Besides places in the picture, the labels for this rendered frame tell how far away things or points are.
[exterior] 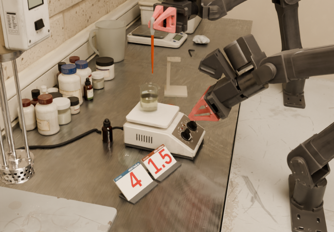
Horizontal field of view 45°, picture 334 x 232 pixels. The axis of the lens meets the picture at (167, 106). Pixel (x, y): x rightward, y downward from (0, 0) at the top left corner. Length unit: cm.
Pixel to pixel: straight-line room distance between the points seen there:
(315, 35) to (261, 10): 34
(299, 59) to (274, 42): 165
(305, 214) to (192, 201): 25
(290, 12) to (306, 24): 113
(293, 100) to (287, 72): 60
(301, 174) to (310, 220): 10
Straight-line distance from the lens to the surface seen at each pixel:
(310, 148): 87
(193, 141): 107
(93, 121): 124
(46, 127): 117
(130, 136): 108
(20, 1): 60
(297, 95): 147
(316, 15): 245
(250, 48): 90
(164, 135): 104
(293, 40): 138
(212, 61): 91
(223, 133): 119
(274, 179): 104
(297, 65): 83
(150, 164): 99
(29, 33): 62
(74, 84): 129
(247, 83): 91
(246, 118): 129
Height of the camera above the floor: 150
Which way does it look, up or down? 27 degrees down
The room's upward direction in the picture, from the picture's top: 2 degrees clockwise
